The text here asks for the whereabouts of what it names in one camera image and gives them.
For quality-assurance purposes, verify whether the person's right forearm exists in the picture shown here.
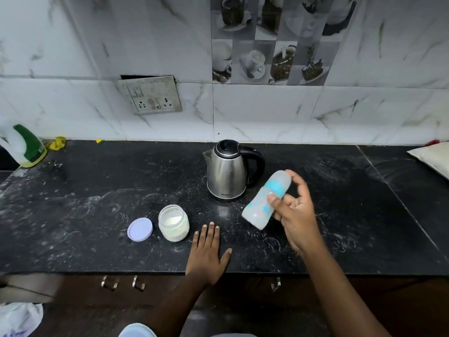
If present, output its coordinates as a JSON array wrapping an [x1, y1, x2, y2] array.
[[301, 241, 393, 337]]

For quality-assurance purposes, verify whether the lilac round jar lid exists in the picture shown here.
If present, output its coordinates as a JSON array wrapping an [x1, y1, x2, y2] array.
[[127, 217, 154, 242]]

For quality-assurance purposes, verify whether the dark brown wooden cabinet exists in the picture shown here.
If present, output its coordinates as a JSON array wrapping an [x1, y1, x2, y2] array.
[[30, 273, 449, 337]]

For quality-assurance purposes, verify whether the person's right hand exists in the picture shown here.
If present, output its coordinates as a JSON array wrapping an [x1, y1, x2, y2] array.
[[267, 170, 326, 256]]

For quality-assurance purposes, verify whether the person's left forearm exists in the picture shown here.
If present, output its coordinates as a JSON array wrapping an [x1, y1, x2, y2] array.
[[140, 274, 215, 337]]

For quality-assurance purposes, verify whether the white wall switch socket plate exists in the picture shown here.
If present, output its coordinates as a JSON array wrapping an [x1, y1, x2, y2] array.
[[118, 76, 183, 116]]

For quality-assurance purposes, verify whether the white plastic bag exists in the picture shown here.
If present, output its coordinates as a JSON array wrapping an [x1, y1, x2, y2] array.
[[0, 302, 44, 337]]

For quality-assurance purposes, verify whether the white bottle with green label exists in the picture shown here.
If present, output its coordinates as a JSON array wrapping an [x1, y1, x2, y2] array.
[[0, 117, 48, 169]]

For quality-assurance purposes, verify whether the cream white pillow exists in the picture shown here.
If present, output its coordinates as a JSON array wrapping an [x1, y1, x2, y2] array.
[[406, 141, 449, 181]]

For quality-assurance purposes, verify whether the person's left hand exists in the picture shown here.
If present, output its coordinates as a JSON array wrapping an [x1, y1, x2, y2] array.
[[185, 222, 233, 287]]

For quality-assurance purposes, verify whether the translucent baby bottle blue band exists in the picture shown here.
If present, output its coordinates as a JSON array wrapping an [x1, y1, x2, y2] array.
[[241, 170, 292, 231]]

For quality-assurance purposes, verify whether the stainless steel electric kettle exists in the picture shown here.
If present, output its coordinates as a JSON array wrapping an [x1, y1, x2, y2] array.
[[202, 139, 266, 203]]

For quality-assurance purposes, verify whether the glass jar with white powder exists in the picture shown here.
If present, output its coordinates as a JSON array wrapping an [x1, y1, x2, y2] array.
[[158, 204, 190, 243]]

